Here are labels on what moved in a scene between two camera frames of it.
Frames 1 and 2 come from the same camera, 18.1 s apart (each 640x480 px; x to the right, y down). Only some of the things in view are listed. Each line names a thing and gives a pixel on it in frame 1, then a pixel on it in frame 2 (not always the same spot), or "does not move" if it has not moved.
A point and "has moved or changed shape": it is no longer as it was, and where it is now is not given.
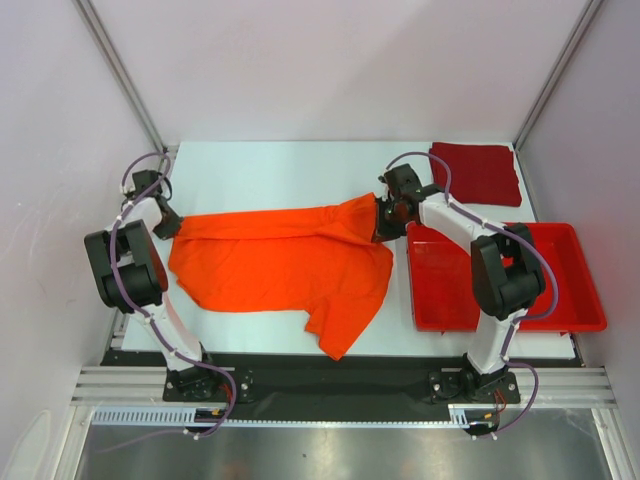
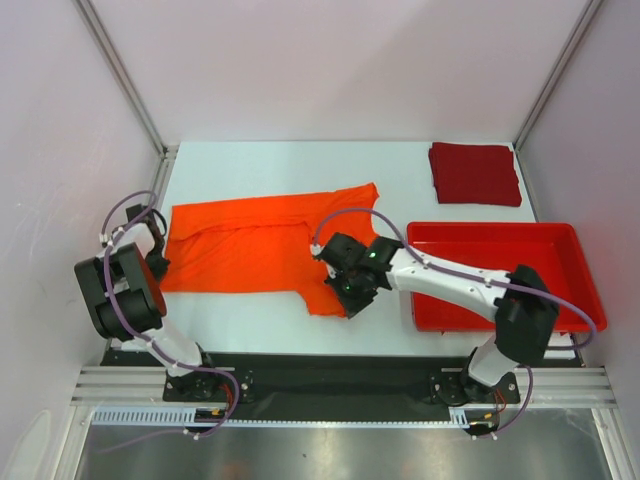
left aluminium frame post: (99, 31) does not move
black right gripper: (382, 226) → (345, 298)
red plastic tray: (443, 290) does not move
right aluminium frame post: (590, 9) does not move
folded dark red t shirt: (480, 174) does not move
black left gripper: (171, 228) → (161, 269)
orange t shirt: (322, 261) has moved or changed shape
